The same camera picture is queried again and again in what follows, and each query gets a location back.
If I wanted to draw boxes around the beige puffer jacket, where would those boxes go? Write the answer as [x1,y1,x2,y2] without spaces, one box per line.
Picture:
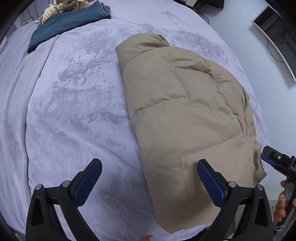
[116,33,266,234]

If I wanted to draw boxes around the brown striped clothes pile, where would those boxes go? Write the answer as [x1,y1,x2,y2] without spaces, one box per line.
[35,0,93,25]

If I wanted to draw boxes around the right hand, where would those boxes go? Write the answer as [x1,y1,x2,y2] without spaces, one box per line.
[273,180,296,222]

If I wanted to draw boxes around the left hand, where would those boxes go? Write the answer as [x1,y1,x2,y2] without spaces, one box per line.
[136,235,153,241]

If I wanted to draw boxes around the lavender plush blanket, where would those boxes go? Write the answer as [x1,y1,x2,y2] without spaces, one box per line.
[1,1,268,240]

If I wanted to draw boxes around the black monitor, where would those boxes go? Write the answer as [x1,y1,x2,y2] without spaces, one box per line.
[252,6,295,81]

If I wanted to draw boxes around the folded blue jeans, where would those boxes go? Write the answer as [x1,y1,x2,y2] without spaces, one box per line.
[27,1,111,54]

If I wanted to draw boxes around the black monitor cable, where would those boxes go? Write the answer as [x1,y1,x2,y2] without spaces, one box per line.
[267,38,286,64]

